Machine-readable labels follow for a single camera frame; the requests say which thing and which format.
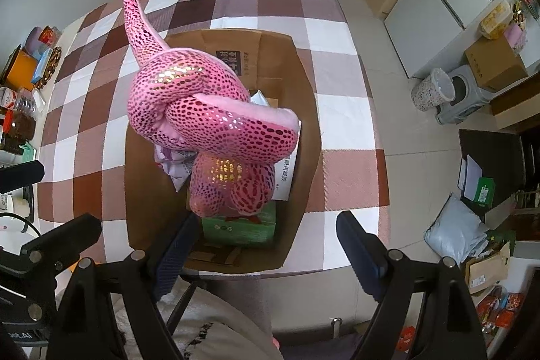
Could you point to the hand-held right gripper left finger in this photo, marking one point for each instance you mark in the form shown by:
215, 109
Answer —
173, 254

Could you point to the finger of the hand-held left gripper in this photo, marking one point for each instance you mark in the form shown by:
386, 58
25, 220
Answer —
71, 233
21, 176

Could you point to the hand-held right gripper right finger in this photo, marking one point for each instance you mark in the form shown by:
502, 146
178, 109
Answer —
363, 254

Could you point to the white pink wipes packet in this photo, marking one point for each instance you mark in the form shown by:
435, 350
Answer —
177, 170

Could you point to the brown cardboard box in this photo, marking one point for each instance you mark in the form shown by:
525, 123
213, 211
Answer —
303, 174

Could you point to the white green medicine box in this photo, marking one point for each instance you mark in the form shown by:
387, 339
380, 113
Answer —
289, 174

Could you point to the pink spotted snake plush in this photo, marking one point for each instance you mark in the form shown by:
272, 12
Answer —
202, 111

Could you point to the yellow container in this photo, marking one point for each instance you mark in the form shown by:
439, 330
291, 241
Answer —
495, 20

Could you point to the white cup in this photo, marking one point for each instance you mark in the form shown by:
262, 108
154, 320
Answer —
14, 206

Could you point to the green carton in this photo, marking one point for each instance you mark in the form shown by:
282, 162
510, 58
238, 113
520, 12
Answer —
236, 233

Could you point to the person's grey clothing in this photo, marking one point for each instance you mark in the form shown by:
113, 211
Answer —
228, 309

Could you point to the light blue plastic bag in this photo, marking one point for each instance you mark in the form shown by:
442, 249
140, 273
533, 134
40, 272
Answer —
455, 229

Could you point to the orange box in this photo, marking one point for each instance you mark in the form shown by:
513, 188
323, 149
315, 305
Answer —
19, 69

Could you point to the open cardboard carton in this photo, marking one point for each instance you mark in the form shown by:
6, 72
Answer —
485, 271

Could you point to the purple bowl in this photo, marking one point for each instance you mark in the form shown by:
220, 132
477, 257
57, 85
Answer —
33, 41

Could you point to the small green box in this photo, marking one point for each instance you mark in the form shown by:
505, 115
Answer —
484, 191

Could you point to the red packet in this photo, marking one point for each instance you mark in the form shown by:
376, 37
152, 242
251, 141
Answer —
50, 36

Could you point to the pile of red snack packets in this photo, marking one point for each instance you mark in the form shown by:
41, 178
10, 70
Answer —
502, 318

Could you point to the patterned waste bin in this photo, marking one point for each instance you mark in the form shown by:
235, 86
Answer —
428, 96

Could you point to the dark side table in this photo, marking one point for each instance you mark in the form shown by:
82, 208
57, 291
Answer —
502, 149

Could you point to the grey plastic stool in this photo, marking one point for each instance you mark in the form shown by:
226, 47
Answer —
464, 107

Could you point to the closed cardboard carton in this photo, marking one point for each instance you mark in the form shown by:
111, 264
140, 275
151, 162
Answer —
498, 64

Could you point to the checkered tablecloth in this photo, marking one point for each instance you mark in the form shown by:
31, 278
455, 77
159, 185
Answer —
253, 5

